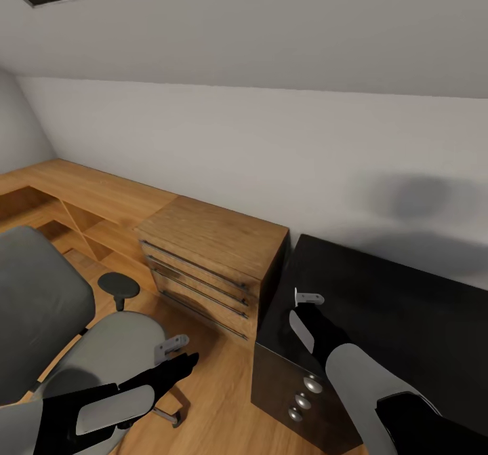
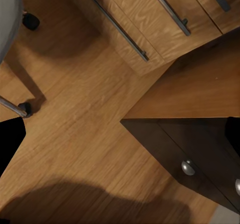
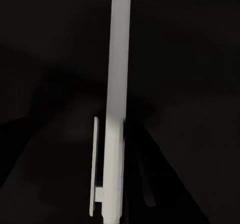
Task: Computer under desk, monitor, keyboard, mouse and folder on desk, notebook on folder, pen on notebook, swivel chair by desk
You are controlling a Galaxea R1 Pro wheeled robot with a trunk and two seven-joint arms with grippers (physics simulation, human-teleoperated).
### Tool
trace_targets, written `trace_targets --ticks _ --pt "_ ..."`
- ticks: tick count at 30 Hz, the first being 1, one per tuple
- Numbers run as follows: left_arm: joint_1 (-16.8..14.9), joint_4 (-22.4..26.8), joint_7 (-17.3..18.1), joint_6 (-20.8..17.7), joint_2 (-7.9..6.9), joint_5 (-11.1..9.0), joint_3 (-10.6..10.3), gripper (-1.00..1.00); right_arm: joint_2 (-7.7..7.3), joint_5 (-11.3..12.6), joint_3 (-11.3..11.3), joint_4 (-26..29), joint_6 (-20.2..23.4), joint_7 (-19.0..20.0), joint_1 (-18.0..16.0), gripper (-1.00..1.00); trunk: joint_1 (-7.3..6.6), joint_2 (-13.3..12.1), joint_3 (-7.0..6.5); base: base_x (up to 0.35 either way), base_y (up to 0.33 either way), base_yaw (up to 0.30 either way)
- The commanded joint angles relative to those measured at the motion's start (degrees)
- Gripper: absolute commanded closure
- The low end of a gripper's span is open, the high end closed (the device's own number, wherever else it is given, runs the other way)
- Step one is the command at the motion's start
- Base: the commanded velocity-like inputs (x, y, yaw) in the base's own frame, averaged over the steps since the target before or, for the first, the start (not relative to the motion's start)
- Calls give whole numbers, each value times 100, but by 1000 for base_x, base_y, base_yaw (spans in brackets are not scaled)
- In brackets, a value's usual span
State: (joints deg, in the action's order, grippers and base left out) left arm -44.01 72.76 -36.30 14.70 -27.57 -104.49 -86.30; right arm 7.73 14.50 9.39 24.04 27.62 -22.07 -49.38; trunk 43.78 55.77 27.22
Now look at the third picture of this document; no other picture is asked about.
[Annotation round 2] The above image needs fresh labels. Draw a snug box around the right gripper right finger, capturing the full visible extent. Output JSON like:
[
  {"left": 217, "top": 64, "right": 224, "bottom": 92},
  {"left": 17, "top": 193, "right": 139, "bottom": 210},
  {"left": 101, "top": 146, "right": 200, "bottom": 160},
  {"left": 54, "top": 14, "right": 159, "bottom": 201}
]
[{"left": 125, "top": 117, "right": 210, "bottom": 224}]

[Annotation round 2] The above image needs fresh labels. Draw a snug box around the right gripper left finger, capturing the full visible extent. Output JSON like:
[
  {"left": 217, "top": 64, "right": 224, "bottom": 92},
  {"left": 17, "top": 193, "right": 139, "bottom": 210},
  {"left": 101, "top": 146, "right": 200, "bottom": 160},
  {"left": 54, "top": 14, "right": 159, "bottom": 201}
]
[{"left": 0, "top": 117, "right": 32, "bottom": 190}]

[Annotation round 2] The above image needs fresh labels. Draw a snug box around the pen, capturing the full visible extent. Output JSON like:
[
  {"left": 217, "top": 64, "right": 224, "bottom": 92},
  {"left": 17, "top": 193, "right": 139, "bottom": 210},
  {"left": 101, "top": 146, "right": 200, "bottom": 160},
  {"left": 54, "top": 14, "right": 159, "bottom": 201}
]
[{"left": 89, "top": 0, "right": 131, "bottom": 224}]

